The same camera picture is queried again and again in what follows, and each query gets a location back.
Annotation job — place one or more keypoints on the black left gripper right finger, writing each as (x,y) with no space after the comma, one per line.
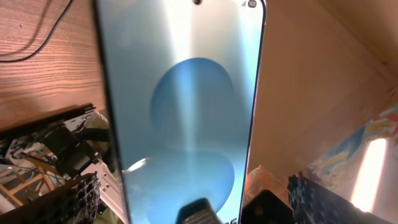
(312,203)

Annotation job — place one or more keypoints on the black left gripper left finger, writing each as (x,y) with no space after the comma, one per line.
(75,202)

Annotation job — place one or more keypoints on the blue screen smartphone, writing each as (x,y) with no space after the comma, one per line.
(180,78)

